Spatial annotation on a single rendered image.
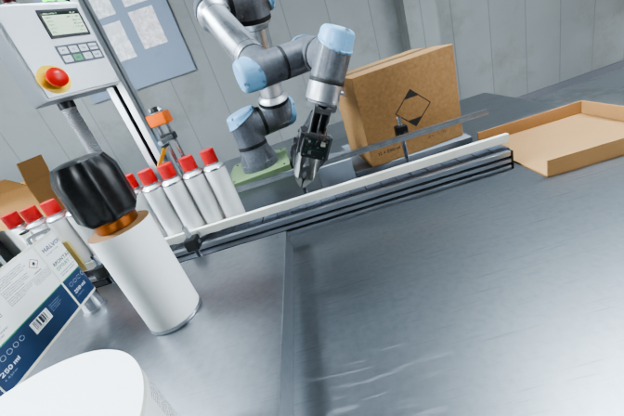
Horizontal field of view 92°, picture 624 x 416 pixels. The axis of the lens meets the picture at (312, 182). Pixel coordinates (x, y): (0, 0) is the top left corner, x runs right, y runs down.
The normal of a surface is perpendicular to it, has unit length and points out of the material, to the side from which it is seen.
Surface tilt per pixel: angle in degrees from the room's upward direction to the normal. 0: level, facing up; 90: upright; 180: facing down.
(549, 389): 0
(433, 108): 90
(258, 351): 0
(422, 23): 90
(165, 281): 90
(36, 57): 90
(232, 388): 0
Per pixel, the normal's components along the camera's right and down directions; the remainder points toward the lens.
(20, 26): 0.82, -0.03
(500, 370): -0.30, -0.88
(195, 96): 0.15, 0.34
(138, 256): 0.58, 0.15
